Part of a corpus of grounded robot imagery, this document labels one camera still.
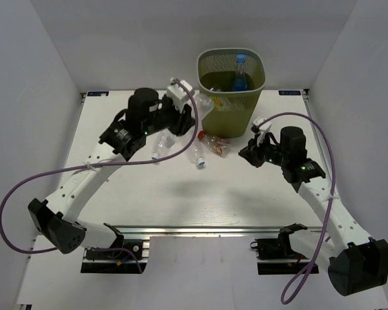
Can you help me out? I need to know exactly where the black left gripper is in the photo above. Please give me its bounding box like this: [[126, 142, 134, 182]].
[[143, 93, 198, 137]]

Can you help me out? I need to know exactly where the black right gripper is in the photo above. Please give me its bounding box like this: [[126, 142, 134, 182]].
[[238, 132, 289, 168]]

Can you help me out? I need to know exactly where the clear slim bottle white cap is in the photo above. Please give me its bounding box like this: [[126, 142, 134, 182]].
[[194, 93, 214, 120]]

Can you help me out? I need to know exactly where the clear square bottle yellow label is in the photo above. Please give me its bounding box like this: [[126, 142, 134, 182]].
[[209, 85, 230, 112]]

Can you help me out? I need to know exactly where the clear bottle blue label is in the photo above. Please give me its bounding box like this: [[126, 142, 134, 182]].
[[232, 54, 248, 92]]

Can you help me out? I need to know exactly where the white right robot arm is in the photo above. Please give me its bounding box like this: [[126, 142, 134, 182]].
[[239, 126, 388, 296]]

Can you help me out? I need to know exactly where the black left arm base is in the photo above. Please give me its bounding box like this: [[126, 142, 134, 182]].
[[80, 239, 149, 274]]

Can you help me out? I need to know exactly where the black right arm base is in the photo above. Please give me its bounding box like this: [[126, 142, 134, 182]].
[[250, 238, 310, 276]]

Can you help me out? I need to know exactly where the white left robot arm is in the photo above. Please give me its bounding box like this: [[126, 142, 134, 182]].
[[28, 84, 219, 258]]

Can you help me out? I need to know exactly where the green mesh waste bin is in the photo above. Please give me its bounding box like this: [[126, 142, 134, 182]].
[[196, 48, 266, 138]]

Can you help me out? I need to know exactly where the crushed bottle red label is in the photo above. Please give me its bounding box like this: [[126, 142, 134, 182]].
[[198, 130, 230, 158]]

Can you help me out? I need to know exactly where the clear ribbed bottle blue cap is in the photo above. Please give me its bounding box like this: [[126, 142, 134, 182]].
[[186, 141, 205, 168]]

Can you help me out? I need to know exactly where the blue sticker right corner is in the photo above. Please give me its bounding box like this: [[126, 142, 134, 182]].
[[278, 90, 301, 96]]

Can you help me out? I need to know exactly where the blue sticker corner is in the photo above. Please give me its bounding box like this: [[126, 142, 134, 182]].
[[278, 90, 301, 96], [87, 91, 109, 97]]

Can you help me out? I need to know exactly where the blue sticker left corner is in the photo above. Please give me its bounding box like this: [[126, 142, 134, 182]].
[[87, 91, 109, 97]]

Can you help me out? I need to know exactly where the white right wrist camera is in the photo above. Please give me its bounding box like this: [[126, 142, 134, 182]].
[[251, 116, 272, 146]]

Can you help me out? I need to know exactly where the aluminium table edge rail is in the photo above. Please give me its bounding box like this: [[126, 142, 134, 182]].
[[116, 225, 323, 236]]

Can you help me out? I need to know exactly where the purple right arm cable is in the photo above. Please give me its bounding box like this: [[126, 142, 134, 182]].
[[260, 112, 336, 305]]

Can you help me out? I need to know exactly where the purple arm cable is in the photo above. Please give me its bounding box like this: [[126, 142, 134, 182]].
[[260, 112, 336, 305], [0, 79, 199, 255]]

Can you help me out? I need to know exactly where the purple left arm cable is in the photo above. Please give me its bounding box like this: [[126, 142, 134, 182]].
[[0, 79, 199, 255]]

